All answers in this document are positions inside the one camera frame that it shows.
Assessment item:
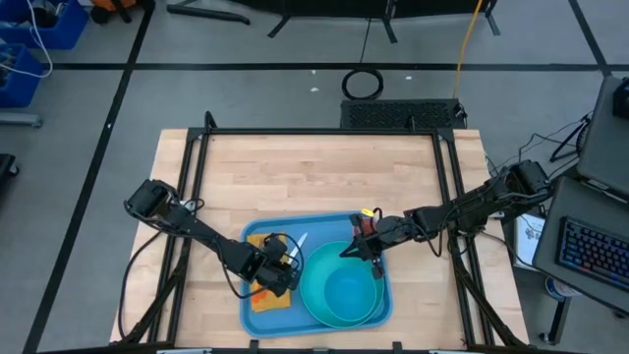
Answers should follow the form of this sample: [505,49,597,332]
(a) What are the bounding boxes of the white printed paper sheet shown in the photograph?
[513,211,546,269]

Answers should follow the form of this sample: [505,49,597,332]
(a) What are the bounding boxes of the yellow-handled metal knife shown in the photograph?
[287,231,310,261]

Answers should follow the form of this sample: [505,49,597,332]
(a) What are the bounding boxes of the black metal table frame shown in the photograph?
[108,110,531,351]

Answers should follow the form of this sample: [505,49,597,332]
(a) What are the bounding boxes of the pink cup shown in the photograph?
[354,214,378,238]

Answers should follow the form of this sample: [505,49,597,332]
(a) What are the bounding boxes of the grey metal bar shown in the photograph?
[0,111,44,130]

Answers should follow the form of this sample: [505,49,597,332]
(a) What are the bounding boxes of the black rounded object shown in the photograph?
[0,151,21,194]

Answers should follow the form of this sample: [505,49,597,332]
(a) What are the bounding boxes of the black table with legs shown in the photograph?
[230,0,502,45]

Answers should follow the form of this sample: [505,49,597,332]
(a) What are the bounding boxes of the black pole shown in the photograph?
[164,3,252,27]

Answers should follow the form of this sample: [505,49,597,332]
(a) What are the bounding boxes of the blue storage bin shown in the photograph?
[0,0,90,51]
[0,42,45,110]

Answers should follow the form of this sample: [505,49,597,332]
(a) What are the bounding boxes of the coiled black cable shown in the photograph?
[340,17,385,101]

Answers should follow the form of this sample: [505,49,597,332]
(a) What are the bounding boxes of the white cable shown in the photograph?
[0,0,54,81]

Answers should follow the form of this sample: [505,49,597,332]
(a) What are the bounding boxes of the blue ribbed bowl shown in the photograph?
[322,265,378,324]

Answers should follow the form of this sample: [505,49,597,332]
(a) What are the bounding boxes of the black arm base cable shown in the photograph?
[116,229,166,341]

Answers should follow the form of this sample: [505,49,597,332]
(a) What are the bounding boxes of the orange and black object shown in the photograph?
[88,0,156,26]

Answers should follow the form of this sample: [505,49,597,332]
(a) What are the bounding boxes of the blue plastic tray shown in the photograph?
[239,211,394,339]

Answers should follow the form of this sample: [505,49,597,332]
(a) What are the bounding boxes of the grey desk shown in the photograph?
[532,175,629,316]

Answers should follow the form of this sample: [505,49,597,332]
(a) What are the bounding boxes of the yellow cloth napkin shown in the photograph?
[245,233,292,314]

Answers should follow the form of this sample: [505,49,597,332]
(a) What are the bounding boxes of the white and blue roll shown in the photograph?
[543,274,577,302]

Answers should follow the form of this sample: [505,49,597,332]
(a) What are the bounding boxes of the yellow cable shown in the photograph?
[451,0,486,99]

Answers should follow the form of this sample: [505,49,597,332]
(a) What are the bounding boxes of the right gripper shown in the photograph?
[339,213,419,280]

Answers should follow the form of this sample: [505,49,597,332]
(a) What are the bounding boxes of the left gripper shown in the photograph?
[253,234,301,298]

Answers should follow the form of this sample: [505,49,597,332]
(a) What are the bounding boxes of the black device on panel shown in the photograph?
[611,77,629,120]

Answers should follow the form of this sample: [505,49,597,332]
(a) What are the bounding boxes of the grey desk panel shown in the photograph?
[575,75,629,198]

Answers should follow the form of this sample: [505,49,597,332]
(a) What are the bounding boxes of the black desk stand leg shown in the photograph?
[537,294,572,346]

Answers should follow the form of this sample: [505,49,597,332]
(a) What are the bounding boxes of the backlit black keyboard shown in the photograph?
[554,214,629,295]

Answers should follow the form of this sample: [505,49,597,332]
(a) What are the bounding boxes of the teal plate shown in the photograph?
[298,240,386,329]

